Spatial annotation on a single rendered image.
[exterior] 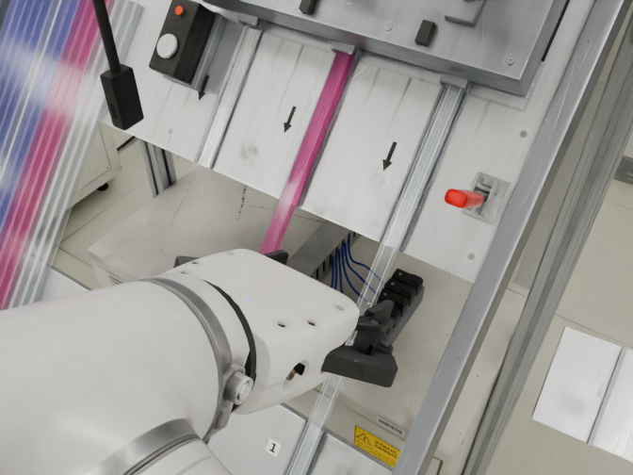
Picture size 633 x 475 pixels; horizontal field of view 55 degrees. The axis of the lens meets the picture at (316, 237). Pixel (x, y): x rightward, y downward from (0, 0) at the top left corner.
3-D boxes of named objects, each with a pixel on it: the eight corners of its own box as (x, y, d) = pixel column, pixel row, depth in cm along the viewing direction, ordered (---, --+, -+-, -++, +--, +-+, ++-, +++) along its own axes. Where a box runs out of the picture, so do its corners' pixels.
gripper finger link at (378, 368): (381, 387, 32) (410, 356, 37) (260, 326, 35) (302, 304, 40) (374, 406, 33) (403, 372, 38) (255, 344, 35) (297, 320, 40)
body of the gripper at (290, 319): (282, 335, 27) (375, 290, 37) (121, 248, 31) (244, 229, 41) (239, 471, 29) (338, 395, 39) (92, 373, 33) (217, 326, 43)
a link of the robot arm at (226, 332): (251, 333, 26) (286, 318, 28) (104, 253, 29) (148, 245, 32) (202, 494, 28) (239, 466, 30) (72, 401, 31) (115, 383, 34)
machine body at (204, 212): (404, 602, 122) (452, 457, 79) (151, 428, 150) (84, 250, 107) (516, 371, 161) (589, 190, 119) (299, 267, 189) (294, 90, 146)
